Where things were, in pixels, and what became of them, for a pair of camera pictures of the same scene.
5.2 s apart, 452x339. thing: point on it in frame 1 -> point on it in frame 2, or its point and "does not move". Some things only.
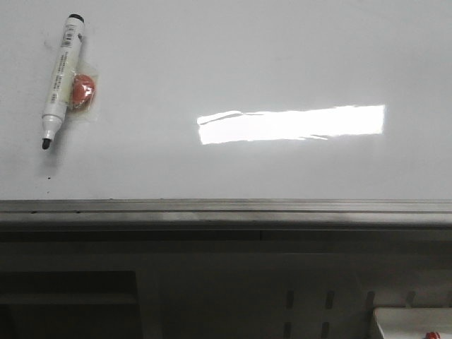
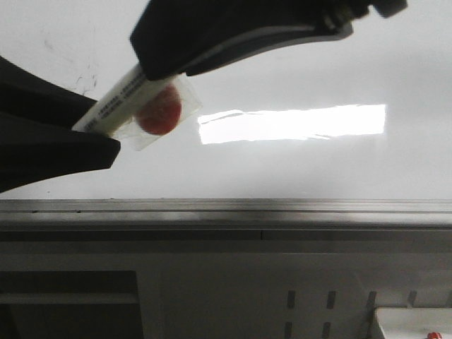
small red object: (433, 335) does not move
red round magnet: (83, 90) -> (159, 111)
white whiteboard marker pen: (61, 92) -> (140, 109)
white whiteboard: (231, 99) does not move
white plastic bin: (414, 323) does not move
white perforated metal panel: (300, 295) does not move
